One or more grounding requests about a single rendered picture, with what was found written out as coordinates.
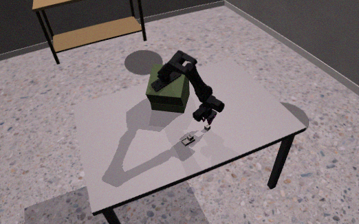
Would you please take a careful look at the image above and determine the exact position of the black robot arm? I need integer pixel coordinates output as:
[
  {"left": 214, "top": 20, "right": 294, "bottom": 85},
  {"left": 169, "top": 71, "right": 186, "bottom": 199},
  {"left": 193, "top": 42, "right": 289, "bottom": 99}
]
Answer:
[{"left": 151, "top": 50, "right": 225, "bottom": 122}]

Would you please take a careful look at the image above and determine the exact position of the white cube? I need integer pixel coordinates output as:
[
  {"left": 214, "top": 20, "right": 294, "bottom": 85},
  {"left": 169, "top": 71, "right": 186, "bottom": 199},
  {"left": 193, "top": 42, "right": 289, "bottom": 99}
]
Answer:
[
  {"left": 204, "top": 124, "right": 210, "bottom": 131},
  {"left": 187, "top": 134, "right": 194, "bottom": 141}
]

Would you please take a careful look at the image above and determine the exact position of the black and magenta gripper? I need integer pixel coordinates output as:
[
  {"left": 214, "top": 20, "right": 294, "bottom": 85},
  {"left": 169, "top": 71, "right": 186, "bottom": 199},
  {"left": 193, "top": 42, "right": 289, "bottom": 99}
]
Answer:
[{"left": 202, "top": 110, "right": 217, "bottom": 125}]

